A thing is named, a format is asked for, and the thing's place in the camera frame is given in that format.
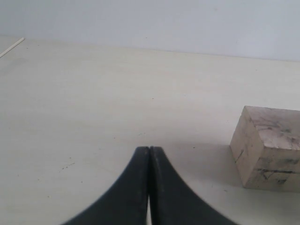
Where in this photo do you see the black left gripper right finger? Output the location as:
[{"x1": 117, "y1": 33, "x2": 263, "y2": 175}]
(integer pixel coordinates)
[{"x1": 149, "y1": 147, "x2": 235, "y2": 225}]

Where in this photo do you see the largest wooden cube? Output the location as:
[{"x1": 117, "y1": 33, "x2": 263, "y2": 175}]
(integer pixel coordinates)
[{"x1": 230, "y1": 106, "x2": 300, "y2": 192}]

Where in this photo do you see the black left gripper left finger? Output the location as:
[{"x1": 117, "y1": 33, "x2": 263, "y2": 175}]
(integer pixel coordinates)
[{"x1": 64, "y1": 147, "x2": 150, "y2": 225}]

